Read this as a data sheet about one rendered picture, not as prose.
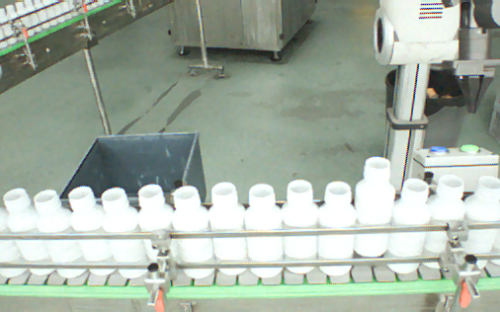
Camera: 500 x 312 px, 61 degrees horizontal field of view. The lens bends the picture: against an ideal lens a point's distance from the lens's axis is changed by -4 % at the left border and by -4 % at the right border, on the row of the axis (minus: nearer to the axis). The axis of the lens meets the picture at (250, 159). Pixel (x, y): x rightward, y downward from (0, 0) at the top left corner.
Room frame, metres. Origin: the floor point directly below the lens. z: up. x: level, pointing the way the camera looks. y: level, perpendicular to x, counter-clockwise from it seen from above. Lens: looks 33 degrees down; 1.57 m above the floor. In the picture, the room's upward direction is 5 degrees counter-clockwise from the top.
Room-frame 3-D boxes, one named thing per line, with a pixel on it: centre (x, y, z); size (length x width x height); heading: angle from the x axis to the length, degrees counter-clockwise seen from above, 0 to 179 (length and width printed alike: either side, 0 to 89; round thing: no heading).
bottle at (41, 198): (0.56, 0.34, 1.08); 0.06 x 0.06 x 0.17
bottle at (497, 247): (0.51, -0.42, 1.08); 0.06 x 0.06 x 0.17
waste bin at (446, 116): (2.04, -0.96, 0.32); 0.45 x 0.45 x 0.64
